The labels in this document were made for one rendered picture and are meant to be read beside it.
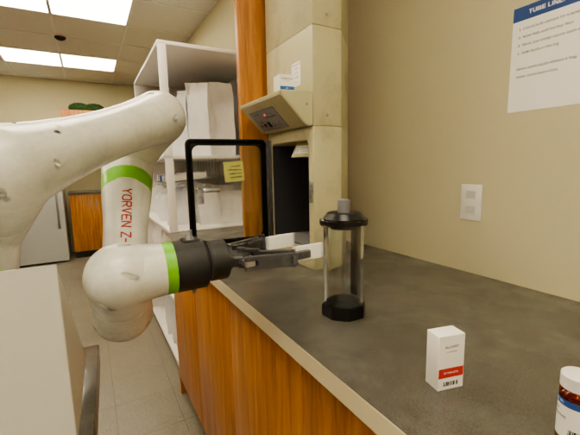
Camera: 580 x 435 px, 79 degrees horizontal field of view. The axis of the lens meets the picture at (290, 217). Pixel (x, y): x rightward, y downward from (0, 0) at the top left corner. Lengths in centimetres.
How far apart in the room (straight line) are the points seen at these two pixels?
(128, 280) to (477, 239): 103
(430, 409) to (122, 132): 69
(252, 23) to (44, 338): 130
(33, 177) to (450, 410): 66
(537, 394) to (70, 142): 81
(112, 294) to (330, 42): 96
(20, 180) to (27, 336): 20
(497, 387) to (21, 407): 65
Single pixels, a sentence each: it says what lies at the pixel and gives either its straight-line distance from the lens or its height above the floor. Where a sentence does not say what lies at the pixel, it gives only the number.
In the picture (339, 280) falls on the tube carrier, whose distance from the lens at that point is 80.
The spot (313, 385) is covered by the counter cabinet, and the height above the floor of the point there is 85.
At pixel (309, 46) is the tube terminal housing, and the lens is 121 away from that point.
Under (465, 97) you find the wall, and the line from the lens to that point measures 130.
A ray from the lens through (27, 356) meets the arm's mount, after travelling 54.
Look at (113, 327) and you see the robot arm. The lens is 71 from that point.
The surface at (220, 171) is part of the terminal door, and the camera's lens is 136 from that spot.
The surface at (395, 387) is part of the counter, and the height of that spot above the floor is 94.
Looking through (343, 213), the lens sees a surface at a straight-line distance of 79.
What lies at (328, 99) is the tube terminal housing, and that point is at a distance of 119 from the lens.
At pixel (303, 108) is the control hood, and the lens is 114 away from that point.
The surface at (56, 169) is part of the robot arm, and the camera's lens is 62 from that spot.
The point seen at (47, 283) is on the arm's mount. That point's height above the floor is 116.
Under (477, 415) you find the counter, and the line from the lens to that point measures 62.
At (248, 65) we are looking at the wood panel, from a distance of 150.
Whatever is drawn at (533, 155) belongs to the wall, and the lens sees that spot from 118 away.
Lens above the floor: 129
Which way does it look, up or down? 8 degrees down
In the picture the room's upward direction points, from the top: 1 degrees counter-clockwise
